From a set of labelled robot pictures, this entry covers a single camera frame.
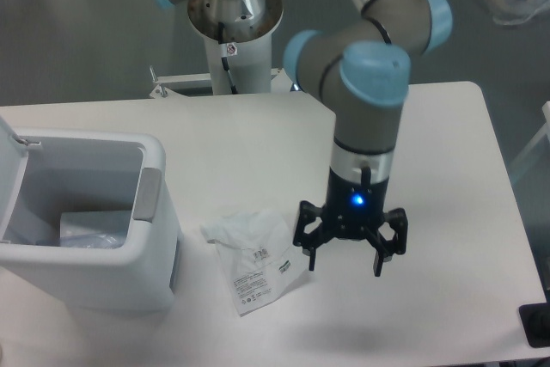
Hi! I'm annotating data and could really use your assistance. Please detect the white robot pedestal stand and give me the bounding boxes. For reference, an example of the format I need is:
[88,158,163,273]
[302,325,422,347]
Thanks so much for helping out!
[148,0,309,100]

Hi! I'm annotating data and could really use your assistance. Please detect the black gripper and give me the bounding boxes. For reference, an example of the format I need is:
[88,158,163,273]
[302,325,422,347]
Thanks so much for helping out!
[293,169,407,277]

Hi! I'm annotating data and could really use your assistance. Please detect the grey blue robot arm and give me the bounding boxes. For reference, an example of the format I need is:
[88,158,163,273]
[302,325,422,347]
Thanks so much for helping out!
[156,0,453,274]

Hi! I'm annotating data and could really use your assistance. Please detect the black device at table edge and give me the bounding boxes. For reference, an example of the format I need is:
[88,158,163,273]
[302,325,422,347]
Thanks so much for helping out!
[518,303,549,348]

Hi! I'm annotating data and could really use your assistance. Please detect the white trash can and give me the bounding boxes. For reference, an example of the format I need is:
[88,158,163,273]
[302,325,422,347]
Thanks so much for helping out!
[1,123,181,311]

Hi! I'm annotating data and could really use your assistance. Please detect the white plastic wrapper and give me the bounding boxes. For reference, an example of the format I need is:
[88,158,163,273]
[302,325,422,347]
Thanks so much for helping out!
[201,209,308,315]

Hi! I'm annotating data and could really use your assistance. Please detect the crushed clear plastic bottle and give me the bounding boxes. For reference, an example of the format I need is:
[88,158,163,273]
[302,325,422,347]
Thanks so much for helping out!
[35,233,126,249]

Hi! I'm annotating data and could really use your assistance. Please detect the black cable on pedestal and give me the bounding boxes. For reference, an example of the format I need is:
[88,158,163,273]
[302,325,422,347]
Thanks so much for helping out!
[217,21,239,95]

